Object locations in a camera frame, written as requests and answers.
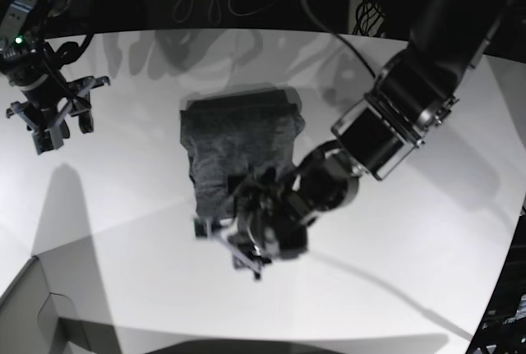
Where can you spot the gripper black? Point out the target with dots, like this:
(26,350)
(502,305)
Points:
(262,220)
(48,104)

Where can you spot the dark grey t-shirt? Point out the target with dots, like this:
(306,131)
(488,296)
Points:
(232,136)

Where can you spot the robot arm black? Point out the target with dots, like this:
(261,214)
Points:
(30,64)
(412,93)

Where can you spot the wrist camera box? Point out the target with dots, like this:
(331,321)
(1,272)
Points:
(49,139)

